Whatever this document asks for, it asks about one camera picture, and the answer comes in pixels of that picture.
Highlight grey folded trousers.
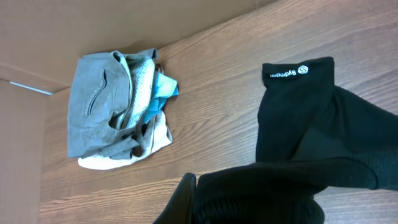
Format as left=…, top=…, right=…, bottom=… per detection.
left=67, top=49, right=158, bottom=159

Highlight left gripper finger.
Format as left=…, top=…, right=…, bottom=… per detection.
left=154, top=172, right=197, bottom=224

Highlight black t-shirt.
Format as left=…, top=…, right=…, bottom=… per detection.
left=192, top=57, right=397, bottom=223

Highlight light blue garment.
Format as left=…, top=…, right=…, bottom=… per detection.
left=144, top=72, right=179, bottom=123

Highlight white dotted mesh garment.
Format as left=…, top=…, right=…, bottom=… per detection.
left=121, top=57, right=155, bottom=129

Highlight white folded garment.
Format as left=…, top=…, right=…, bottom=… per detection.
left=78, top=111, right=173, bottom=170

